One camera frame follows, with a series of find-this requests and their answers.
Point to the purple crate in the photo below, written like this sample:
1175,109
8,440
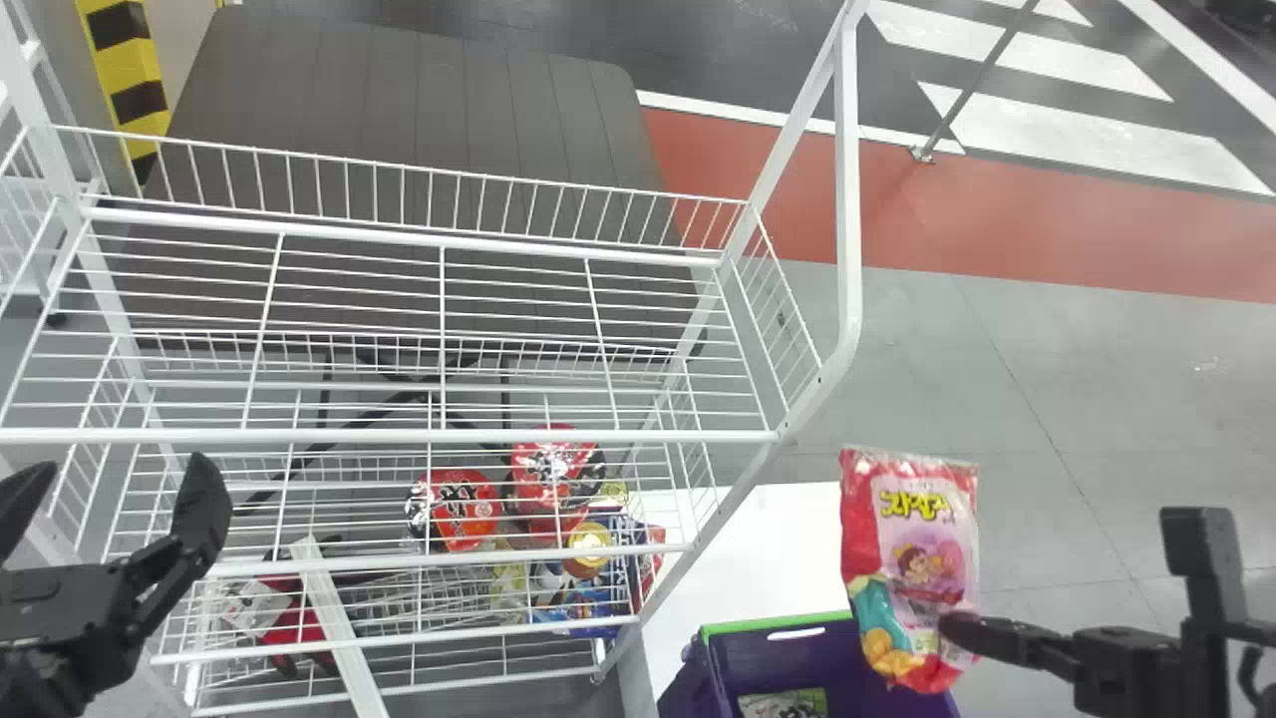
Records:
758,663

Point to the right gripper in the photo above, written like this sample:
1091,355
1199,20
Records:
1131,670

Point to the red noodle cup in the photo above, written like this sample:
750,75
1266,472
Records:
550,477
461,509

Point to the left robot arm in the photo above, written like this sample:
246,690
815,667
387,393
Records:
45,688

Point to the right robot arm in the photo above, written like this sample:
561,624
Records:
1236,678

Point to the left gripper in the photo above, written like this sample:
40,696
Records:
60,603

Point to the red snack packet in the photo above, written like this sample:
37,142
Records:
912,538
299,623

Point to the grey metal pole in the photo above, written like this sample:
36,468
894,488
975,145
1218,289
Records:
982,70

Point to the yellow black striped post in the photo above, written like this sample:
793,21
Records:
125,70

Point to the yellow can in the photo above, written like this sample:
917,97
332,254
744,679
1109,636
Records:
588,546

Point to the blue snack packet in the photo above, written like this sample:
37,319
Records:
598,598

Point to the white slab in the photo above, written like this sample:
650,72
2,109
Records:
758,548

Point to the grey side table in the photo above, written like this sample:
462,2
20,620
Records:
399,110

